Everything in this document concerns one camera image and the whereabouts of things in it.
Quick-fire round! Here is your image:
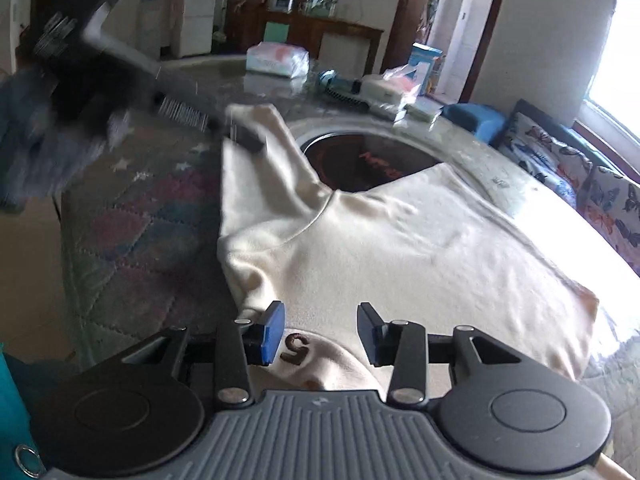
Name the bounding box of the cream sweatshirt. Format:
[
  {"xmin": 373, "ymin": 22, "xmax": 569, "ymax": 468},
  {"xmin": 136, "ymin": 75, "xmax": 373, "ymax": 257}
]
[{"xmin": 217, "ymin": 104, "xmax": 598, "ymax": 392}]

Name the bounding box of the blue corner sofa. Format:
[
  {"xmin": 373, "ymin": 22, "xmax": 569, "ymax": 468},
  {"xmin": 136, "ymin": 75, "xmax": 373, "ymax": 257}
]
[{"xmin": 441, "ymin": 97, "xmax": 640, "ymax": 271}]

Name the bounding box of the left butterfly pillow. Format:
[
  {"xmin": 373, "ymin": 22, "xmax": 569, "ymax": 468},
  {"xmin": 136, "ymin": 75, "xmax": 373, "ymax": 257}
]
[{"xmin": 498, "ymin": 112, "xmax": 591, "ymax": 209}]

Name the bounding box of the teal black brush device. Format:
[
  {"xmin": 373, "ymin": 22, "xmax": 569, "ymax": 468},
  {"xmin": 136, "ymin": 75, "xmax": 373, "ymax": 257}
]
[{"xmin": 318, "ymin": 70, "xmax": 370, "ymax": 110}]

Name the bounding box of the butterfly pillow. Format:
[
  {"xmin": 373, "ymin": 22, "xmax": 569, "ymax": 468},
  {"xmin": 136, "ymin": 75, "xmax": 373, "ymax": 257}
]
[
  {"xmin": 577, "ymin": 162, "xmax": 640, "ymax": 273},
  {"xmin": 498, "ymin": 112, "xmax": 591, "ymax": 209}
]

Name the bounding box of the right butterfly pillow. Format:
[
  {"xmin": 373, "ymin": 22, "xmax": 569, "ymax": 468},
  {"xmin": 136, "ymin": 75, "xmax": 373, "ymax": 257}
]
[{"xmin": 577, "ymin": 162, "xmax": 640, "ymax": 273}]

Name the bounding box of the white refrigerator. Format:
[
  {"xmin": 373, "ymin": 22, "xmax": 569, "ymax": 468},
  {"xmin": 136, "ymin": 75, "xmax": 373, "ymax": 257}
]
[{"xmin": 171, "ymin": 0, "xmax": 217, "ymax": 58}]

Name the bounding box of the dark wooden cabinet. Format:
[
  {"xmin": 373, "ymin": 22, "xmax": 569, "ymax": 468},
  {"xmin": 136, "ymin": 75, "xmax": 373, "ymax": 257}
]
[{"xmin": 224, "ymin": 0, "xmax": 383, "ymax": 75}]

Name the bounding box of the round black induction cooktop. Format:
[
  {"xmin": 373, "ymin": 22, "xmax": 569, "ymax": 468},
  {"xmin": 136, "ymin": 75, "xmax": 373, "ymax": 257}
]
[{"xmin": 302, "ymin": 131, "xmax": 442, "ymax": 192}]

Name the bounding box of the large bright window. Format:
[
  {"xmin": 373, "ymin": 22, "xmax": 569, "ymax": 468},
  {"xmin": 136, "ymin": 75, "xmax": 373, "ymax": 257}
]
[{"xmin": 586, "ymin": 0, "xmax": 639, "ymax": 139}]

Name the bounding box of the pink white tissue pack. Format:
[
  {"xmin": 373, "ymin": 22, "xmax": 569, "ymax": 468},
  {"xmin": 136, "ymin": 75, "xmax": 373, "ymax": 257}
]
[{"xmin": 245, "ymin": 41, "xmax": 309, "ymax": 79}]

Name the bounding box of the pink tissue box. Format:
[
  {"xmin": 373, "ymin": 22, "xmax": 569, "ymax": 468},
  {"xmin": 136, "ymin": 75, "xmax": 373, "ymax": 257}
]
[{"xmin": 380, "ymin": 64, "xmax": 421, "ymax": 106}]

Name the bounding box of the white flat box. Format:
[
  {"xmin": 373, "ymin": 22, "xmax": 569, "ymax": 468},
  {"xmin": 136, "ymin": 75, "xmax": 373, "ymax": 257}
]
[{"xmin": 359, "ymin": 75, "xmax": 421, "ymax": 122}]

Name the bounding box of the blue white small cabinet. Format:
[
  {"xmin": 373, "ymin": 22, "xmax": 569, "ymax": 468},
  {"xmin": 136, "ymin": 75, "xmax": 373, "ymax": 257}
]
[{"xmin": 408, "ymin": 42, "xmax": 442, "ymax": 94}]

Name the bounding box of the grey quilted star table cover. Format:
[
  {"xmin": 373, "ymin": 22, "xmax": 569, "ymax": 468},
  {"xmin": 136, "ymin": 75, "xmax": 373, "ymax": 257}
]
[{"xmin": 54, "ymin": 56, "xmax": 640, "ymax": 470}]

